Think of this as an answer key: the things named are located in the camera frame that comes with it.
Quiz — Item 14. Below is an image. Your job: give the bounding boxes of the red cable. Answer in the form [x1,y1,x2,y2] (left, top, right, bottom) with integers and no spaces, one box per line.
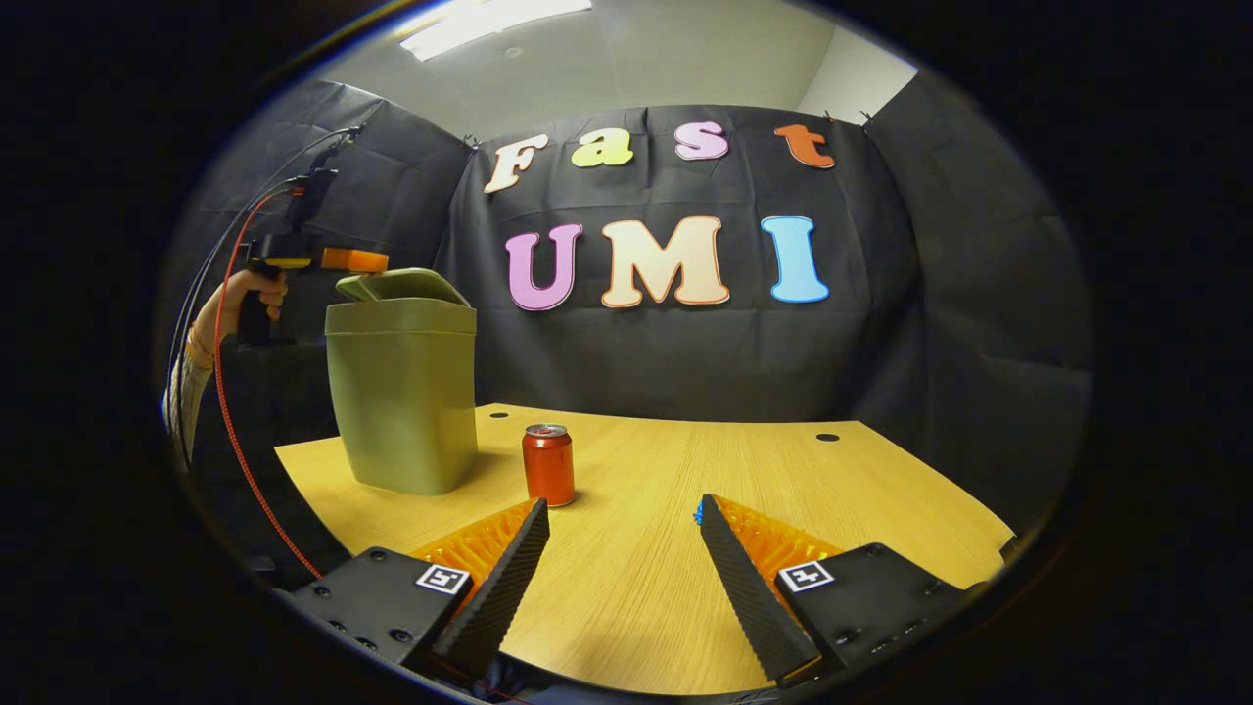
[211,188,324,581]

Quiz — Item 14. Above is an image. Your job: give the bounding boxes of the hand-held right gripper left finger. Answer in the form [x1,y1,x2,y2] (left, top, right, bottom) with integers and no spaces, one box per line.
[272,497,551,683]

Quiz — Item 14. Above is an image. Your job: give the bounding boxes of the green desktop garbage bin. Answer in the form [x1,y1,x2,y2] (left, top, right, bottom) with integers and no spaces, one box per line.
[324,267,480,495]

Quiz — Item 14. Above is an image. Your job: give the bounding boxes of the red pop can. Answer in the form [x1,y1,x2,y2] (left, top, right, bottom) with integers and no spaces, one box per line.
[522,423,577,508]

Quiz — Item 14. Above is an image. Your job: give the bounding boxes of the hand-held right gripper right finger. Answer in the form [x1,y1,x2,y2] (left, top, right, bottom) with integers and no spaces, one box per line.
[697,493,990,686]

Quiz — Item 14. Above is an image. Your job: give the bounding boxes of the wooden desktop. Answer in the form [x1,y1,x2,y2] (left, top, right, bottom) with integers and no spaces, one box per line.
[274,402,1017,696]

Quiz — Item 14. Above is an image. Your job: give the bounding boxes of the black cable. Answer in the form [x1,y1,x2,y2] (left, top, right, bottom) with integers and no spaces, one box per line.
[166,122,368,471]

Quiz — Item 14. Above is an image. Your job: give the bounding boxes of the black backdrop cloth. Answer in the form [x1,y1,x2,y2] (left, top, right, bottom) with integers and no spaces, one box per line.
[162,78,1092,588]

